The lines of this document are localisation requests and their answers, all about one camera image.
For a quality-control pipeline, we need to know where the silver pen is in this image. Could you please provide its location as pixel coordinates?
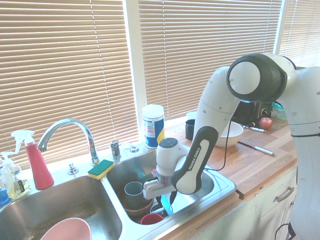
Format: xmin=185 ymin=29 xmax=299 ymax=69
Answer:
xmin=237 ymin=141 xmax=277 ymax=157

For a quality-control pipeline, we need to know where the silver peeler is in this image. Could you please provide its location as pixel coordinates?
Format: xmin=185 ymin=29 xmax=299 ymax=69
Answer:
xmin=242 ymin=124 xmax=267 ymax=133

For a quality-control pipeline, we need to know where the black chrome toaster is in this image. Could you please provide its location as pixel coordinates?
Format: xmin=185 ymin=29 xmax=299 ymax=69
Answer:
xmin=234 ymin=99 xmax=273 ymax=126

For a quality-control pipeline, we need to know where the grey mug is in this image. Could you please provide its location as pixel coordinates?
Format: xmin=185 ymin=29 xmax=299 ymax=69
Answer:
xmin=124 ymin=181 xmax=145 ymax=208

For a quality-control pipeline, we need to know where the chrome sink knob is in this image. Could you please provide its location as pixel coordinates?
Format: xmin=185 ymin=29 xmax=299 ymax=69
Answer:
xmin=66 ymin=161 xmax=80 ymax=175

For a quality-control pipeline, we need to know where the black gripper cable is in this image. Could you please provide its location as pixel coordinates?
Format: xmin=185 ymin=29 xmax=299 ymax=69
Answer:
xmin=203 ymin=122 xmax=232 ymax=172

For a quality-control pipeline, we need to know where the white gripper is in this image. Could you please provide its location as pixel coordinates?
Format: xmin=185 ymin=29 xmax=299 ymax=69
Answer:
xmin=142 ymin=178 xmax=178 ymax=208

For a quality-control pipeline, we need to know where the medium beige window blind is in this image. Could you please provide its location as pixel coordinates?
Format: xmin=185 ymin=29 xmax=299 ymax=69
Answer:
xmin=138 ymin=0 xmax=283 ymax=121

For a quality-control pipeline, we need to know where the wide beige window blind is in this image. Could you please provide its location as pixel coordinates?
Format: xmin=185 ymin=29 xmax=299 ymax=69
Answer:
xmin=0 ymin=0 xmax=140 ymax=171

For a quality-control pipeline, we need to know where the black floor cable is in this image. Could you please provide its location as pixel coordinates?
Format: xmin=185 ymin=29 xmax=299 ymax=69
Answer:
xmin=274 ymin=222 xmax=296 ymax=240

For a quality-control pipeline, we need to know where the white blue wipes canister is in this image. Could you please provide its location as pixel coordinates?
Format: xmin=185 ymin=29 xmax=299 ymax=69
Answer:
xmin=142 ymin=104 xmax=166 ymax=150

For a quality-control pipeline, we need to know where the cream kitchen cabinet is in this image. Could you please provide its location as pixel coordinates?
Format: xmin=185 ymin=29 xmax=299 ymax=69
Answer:
xmin=159 ymin=162 xmax=301 ymax=240

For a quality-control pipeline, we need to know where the red spray bottle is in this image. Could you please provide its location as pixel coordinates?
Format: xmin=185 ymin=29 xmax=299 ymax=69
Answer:
xmin=10 ymin=130 xmax=55 ymax=190

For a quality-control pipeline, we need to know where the chrome sink sprayer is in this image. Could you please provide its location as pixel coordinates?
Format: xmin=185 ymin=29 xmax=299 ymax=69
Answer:
xmin=110 ymin=140 xmax=122 ymax=160

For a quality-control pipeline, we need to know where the red cup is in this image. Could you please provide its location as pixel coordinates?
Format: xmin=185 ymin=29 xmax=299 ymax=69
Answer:
xmin=140 ymin=213 xmax=165 ymax=226

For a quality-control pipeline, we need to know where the red apple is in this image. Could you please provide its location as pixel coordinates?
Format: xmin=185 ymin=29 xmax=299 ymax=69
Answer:
xmin=259 ymin=116 xmax=273 ymax=130

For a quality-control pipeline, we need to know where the pink bowl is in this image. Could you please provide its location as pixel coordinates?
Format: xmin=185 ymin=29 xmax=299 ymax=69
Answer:
xmin=39 ymin=217 xmax=92 ymax=240

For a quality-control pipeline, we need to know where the green yellow sponge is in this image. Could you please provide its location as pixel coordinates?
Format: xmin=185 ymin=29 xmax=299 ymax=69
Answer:
xmin=87 ymin=159 xmax=115 ymax=180

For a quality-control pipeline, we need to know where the brass drawer handle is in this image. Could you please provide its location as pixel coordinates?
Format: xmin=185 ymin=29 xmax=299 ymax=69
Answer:
xmin=275 ymin=186 xmax=295 ymax=203

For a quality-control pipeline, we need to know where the stainless steel double sink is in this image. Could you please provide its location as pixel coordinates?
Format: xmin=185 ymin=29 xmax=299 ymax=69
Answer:
xmin=0 ymin=138 xmax=237 ymax=240

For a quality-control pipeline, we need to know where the white ceramic bowl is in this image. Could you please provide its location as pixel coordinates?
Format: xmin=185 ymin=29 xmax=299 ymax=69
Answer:
xmin=214 ymin=121 xmax=245 ymax=148

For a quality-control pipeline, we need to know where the brown wooden bowl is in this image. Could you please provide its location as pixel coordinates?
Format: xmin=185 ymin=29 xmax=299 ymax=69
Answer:
xmin=117 ymin=187 xmax=154 ymax=217

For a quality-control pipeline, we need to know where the sink drain strainer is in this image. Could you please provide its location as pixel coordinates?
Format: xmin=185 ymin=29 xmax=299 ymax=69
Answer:
xmin=149 ymin=202 xmax=167 ymax=216

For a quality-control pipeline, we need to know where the blue liquid soap bottle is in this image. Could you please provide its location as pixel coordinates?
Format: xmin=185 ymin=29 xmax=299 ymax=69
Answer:
xmin=0 ymin=172 xmax=10 ymax=206

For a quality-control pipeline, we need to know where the chrome gooseneck faucet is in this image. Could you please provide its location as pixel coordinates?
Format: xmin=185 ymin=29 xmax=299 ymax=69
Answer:
xmin=37 ymin=118 xmax=101 ymax=166

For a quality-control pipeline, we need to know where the clear yellow soap pump bottle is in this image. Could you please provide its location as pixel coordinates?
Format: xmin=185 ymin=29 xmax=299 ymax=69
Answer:
xmin=1 ymin=151 xmax=30 ymax=200

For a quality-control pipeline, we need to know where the large black mug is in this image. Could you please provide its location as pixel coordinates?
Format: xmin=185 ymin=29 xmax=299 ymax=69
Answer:
xmin=185 ymin=119 xmax=196 ymax=141

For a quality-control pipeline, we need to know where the narrow beige window blind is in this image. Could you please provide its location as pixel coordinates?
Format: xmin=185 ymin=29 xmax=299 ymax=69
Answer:
xmin=278 ymin=0 xmax=320 ymax=68

